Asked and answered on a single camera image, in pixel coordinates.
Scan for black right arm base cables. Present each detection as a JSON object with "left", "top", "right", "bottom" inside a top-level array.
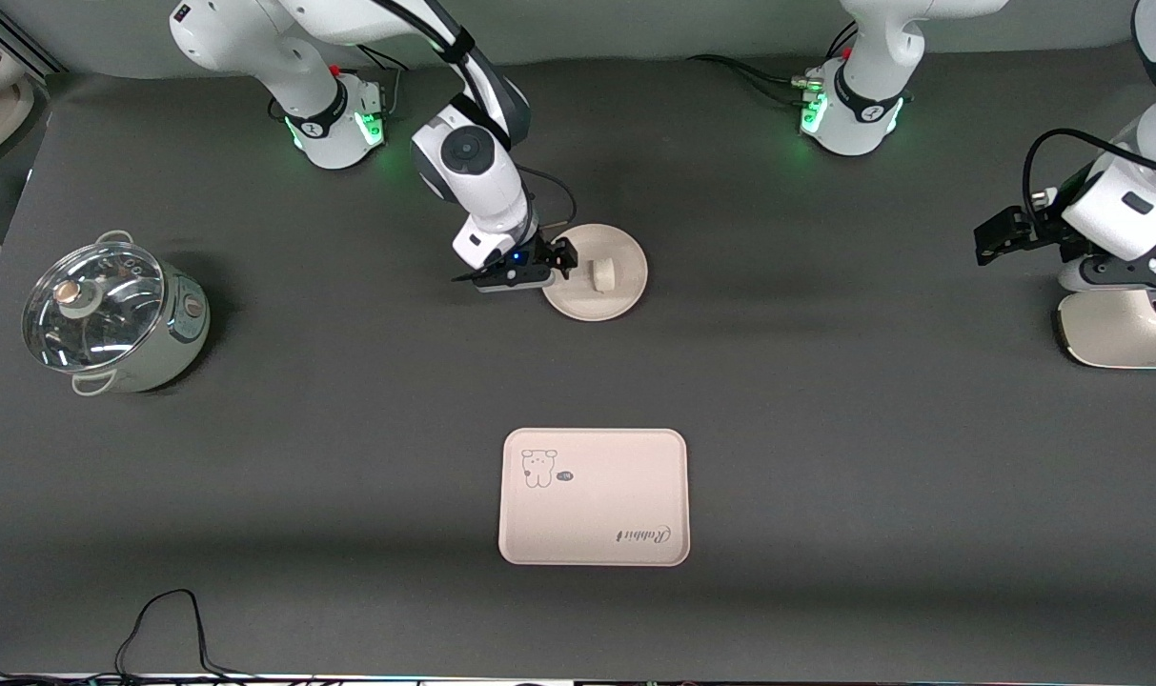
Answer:
[{"left": 335, "top": 43, "right": 416, "bottom": 120}]

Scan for dark grey table mat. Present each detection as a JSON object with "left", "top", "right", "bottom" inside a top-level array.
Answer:
[{"left": 0, "top": 38, "right": 1156, "bottom": 679}]

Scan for round beige plate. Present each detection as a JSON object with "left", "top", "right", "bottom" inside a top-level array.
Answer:
[{"left": 542, "top": 224, "right": 649, "bottom": 322}]

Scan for beige rectangular rabbit tray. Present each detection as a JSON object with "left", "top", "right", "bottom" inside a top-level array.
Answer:
[{"left": 498, "top": 428, "right": 691, "bottom": 567}]

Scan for black left arm base cables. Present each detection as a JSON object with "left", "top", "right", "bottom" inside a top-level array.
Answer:
[{"left": 687, "top": 21, "right": 860, "bottom": 111}]

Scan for aluminium frame profile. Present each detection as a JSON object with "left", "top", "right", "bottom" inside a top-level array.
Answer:
[{"left": 0, "top": 0, "right": 64, "bottom": 77}]

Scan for glass pot lid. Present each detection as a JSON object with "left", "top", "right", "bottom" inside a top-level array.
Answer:
[{"left": 22, "top": 241, "right": 167, "bottom": 374}]

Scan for cream white toaster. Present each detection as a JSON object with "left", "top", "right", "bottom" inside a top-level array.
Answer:
[{"left": 1057, "top": 262, "right": 1156, "bottom": 370}]

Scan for black arm base cables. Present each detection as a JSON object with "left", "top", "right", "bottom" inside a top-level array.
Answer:
[
  {"left": 687, "top": 21, "right": 860, "bottom": 111},
  {"left": 335, "top": 43, "right": 416, "bottom": 120}
]

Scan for pale green electric pot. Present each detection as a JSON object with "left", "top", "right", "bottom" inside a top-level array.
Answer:
[{"left": 22, "top": 230, "right": 212, "bottom": 396}]

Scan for black looped floor cable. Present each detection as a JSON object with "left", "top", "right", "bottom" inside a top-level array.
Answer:
[{"left": 113, "top": 589, "right": 283, "bottom": 682}]

